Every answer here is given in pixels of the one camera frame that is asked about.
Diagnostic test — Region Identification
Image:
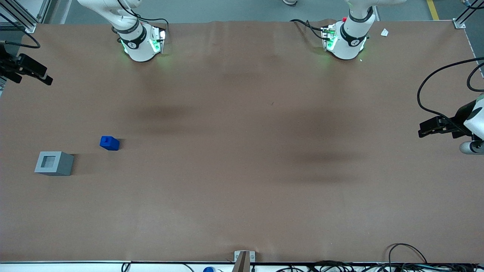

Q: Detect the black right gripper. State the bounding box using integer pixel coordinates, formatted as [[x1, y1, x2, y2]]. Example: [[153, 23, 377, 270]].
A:
[[0, 43, 54, 86]]

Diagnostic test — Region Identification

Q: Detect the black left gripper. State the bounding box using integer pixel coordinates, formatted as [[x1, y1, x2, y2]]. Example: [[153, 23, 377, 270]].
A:
[[418, 100, 478, 139]]

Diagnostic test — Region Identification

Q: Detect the blue plastic part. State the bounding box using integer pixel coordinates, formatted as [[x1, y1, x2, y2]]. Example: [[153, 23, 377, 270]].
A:
[[100, 136, 120, 151]]

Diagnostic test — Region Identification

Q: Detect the gray square base block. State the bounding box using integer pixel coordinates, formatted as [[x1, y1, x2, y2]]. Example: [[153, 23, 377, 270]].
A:
[[34, 151, 74, 176]]

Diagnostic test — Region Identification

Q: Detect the brown paper table cover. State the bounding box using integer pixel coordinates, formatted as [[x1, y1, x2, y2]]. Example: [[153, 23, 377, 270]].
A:
[[0, 19, 484, 264]]

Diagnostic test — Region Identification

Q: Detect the long black left wrist cable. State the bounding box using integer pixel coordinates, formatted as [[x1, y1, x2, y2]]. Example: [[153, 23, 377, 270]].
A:
[[417, 57, 484, 127]]

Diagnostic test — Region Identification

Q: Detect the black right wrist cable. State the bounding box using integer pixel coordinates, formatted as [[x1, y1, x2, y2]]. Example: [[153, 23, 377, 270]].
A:
[[0, 13, 41, 49]]

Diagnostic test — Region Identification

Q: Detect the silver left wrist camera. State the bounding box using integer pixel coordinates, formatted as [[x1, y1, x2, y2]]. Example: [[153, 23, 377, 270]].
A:
[[459, 140, 484, 155]]

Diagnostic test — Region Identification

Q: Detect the aluminium frame post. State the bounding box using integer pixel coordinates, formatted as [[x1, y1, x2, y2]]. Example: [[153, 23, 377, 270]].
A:
[[0, 0, 52, 34], [453, 0, 484, 29]]

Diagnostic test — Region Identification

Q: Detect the short black looped cable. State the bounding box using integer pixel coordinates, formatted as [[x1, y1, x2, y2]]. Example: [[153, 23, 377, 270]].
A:
[[467, 62, 484, 93]]

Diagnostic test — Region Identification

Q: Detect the black cable loop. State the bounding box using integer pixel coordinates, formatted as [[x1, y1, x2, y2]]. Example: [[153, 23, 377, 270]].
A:
[[388, 243, 428, 265]]

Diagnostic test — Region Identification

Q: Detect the black left arm base cable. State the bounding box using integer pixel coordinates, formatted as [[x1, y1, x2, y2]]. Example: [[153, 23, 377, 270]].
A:
[[290, 19, 330, 40]]

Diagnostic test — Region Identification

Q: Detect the tangled black cable bundle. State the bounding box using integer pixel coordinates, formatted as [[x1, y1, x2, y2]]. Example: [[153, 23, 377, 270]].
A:
[[278, 260, 484, 272]]

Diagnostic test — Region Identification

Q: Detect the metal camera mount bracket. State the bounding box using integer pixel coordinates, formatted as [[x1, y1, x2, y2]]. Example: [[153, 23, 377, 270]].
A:
[[232, 250, 256, 272]]

